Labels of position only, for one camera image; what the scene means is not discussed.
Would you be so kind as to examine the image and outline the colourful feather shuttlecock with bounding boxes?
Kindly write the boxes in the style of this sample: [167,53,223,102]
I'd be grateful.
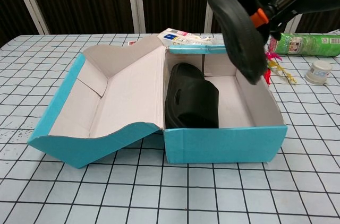
[262,48,298,87]

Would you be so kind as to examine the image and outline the green chips can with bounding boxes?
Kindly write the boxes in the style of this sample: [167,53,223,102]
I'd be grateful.
[268,32,340,58]

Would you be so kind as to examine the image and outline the small white jar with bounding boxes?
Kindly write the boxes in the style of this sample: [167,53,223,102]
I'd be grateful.
[304,61,334,85]

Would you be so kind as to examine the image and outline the white snack pack yellow ends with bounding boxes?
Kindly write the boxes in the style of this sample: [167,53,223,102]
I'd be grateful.
[158,28,217,48]

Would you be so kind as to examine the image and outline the light blue shoe box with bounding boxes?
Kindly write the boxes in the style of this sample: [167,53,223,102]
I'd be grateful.
[28,35,289,169]

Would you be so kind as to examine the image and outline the blue checked tablecloth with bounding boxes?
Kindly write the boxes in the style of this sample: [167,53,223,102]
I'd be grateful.
[0,32,340,224]

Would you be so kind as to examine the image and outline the black rubber slipper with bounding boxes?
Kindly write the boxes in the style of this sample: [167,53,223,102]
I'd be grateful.
[164,62,220,129]
[206,0,268,85]

